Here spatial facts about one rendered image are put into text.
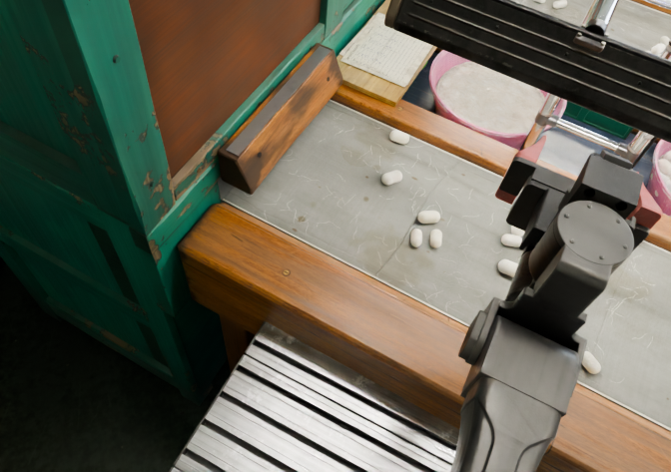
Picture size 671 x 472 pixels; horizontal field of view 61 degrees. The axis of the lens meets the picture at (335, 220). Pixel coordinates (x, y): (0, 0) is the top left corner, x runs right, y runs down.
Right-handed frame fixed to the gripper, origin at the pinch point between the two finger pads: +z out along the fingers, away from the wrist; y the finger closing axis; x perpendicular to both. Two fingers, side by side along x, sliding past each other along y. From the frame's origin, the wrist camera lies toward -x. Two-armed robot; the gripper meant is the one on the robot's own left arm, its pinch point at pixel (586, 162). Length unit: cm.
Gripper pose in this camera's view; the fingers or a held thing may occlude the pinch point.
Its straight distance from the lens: 65.4
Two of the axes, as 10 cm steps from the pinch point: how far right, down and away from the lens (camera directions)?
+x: -0.9, 5.7, 8.2
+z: 4.5, -7.1, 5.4
